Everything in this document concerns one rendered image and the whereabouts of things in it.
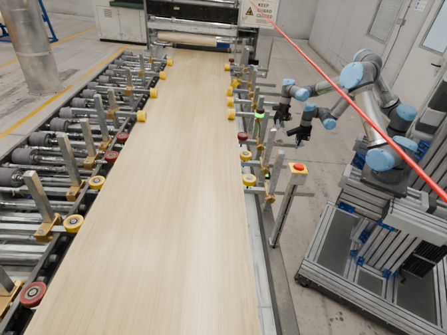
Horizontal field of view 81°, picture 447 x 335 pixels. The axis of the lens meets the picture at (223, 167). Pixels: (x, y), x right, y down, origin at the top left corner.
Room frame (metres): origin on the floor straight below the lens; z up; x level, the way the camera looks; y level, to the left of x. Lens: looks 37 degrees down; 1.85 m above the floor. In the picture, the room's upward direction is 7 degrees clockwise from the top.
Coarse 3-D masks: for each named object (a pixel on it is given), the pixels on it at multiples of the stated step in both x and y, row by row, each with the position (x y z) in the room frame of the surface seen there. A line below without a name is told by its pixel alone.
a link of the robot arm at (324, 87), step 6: (378, 66) 1.36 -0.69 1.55; (378, 72) 1.34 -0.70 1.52; (336, 78) 1.54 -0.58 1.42; (318, 84) 1.62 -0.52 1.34; (324, 84) 1.58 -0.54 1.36; (330, 84) 1.55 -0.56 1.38; (336, 84) 1.52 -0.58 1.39; (312, 90) 1.62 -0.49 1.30; (318, 90) 1.60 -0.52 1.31; (324, 90) 1.58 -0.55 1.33; (330, 90) 1.55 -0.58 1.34; (312, 96) 1.64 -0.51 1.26
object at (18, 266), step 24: (72, 96) 2.12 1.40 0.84; (48, 120) 1.70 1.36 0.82; (120, 120) 2.22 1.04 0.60; (96, 168) 1.19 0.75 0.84; (0, 192) 1.05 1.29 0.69; (24, 216) 0.88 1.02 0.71; (0, 240) 0.74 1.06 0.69; (72, 240) 0.77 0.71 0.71; (0, 264) 0.61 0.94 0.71; (24, 264) 0.62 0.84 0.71; (48, 264) 0.59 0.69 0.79; (24, 312) 0.41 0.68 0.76
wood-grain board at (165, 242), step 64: (192, 64) 3.25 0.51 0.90; (192, 128) 1.69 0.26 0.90; (128, 192) 0.96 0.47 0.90; (192, 192) 1.02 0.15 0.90; (128, 256) 0.60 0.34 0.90; (192, 256) 0.63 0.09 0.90; (64, 320) 0.34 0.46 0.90; (128, 320) 0.37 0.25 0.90; (192, 320) 0.39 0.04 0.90; (256, 320) 0.41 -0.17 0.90
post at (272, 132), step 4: (272, 128) 1.40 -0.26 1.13; (272, 132) 1.39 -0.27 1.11; (268, 136) 1.41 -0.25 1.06; (272, 136) 1.39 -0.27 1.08; (268, 140) 1.39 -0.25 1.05; (272, 140) 1.39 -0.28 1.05; (268, 144) 1.39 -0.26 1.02; (272, 144) 1.39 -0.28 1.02; (268, 148) 1.39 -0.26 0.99; (264, 152) 1.42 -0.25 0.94; (268, 152) 1.39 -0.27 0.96; (264, 156) 1.40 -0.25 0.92; (268, 156) 1.39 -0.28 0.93; (264, 160) 1.39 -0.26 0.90; (268, 160) 1.39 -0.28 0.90; (264, 164) 1.39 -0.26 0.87; (268, 164) 1.39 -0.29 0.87; (260, 176) 1.39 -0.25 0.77; (264, 176) 1.39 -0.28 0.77; (260, 180) 1.39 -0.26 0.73; (264, 180) 1.39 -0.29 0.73
